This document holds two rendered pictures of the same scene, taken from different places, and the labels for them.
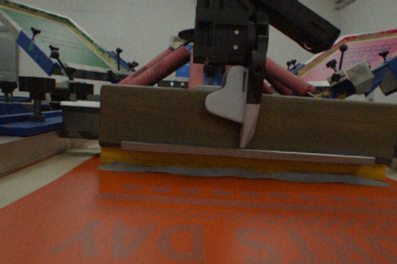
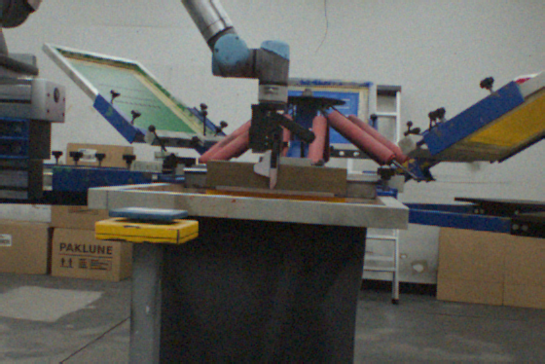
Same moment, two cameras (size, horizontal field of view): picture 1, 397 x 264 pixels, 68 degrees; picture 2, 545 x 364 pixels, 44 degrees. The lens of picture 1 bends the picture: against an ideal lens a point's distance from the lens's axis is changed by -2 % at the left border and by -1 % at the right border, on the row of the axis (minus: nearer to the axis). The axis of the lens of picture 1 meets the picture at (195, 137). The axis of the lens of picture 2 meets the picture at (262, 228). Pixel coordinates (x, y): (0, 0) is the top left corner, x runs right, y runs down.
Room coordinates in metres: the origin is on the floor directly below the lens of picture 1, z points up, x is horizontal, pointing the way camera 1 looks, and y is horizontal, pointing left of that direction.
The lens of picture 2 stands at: (-1.34, -0.28, 1.05)
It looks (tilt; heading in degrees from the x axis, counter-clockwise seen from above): 5 degrees down; 8
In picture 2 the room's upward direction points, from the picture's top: 3 degrees clockwise
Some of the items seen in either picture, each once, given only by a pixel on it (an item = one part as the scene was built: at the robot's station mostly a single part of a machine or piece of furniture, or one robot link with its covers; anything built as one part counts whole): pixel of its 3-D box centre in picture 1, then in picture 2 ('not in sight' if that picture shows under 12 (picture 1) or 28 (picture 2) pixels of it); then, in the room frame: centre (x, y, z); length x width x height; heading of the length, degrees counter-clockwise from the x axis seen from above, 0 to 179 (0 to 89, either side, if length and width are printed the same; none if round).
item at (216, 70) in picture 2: not in sight; (234, 61); (0.34, 0.06, 1.30); 0.11 x 0.11 x 0.08; 8
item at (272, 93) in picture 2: not in sight; (272, 95); (0.37, -0.04, 1.22); 0.08 x 0.08 x 0.05
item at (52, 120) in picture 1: (62, 133); (180, 187); (0.48, 0.22, 0.98); 0.30 x 0.05 x 0.07; 1
